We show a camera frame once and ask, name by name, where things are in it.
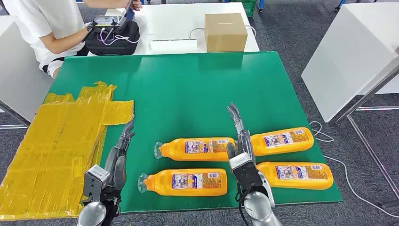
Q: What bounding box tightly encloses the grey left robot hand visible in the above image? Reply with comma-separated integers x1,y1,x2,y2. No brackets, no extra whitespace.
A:
104,120,136,192

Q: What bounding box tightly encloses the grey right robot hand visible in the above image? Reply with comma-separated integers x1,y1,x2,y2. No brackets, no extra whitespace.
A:
226,103,257,165

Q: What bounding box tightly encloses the orange detergent bottle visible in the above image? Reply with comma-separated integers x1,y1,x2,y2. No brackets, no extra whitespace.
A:
250,127,315,157
154,137,237,162
138,168,228,197
256,161,334,191

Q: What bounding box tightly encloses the dark blue case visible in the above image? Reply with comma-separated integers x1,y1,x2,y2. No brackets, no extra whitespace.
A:
118,7,136,32

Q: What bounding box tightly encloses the black remote controller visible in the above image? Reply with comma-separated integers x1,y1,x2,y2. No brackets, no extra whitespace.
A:
81,14,125,43

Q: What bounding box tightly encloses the black carry bag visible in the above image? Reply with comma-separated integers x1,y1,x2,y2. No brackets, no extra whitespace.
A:
84,21,141,56

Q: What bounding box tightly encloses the white power strip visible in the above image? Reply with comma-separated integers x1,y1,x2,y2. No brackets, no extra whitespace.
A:
149,39,198,51

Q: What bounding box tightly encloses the yellow taped cardboard sheet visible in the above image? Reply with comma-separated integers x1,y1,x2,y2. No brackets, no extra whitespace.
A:
0,81,135,221

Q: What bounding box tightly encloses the green table mat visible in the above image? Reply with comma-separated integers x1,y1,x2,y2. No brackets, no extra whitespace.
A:
47,51,343,214

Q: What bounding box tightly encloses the brown cardboard box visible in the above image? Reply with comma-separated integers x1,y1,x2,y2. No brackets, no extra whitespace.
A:
204,13,248,53

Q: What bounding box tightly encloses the person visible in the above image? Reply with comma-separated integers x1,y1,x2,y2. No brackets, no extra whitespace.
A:
0,0,144,79

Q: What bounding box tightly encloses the green plastic crate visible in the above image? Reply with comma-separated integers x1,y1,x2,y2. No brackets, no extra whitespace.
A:
231,0,258,18

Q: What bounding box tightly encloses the metal table leg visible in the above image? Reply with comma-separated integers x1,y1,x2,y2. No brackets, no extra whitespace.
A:
0,100,31,129

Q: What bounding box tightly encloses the white side table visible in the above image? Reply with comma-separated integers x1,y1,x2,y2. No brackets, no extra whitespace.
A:
0,16,54,123
301,2,399,123

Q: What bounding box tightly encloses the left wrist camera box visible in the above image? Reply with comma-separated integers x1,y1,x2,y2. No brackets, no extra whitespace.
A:
83,164,110,203

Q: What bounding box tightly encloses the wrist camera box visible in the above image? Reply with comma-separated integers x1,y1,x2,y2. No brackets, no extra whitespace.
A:
229,152,264,192
83,164,110,203

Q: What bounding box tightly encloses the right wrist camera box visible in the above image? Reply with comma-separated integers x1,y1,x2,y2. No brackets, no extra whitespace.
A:
229,152,264,192

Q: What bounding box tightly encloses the white controller cable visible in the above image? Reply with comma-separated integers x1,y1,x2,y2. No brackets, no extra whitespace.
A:
99,27,141,47

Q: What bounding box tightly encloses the white power strip cable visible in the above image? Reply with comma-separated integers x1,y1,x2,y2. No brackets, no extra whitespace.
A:
188,24,257,40

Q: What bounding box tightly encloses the white floor cable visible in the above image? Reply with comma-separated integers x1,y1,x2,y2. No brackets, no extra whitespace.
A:
308,121,399,219

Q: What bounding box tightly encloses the metal stand frame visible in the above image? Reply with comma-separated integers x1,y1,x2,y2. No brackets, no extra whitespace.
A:
335,62,399,209

